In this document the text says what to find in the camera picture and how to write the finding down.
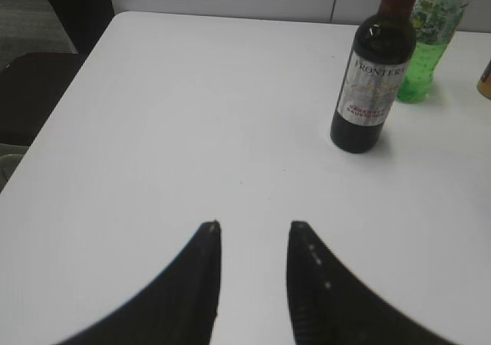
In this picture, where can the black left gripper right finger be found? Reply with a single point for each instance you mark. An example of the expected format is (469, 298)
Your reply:
(329, 305)

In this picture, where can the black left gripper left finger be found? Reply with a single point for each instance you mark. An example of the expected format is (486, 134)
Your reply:
(178, 307)

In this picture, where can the dark red wine bottle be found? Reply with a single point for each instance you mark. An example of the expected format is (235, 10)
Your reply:
(380, 56)

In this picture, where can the orange juice bottle white cap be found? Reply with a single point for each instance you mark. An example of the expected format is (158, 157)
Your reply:
(484, 83)

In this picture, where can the dark office chair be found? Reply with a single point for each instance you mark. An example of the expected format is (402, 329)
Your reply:
(33, 83)

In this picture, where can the green plastic soda bottle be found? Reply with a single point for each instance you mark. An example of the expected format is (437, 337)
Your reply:
(435, 23)

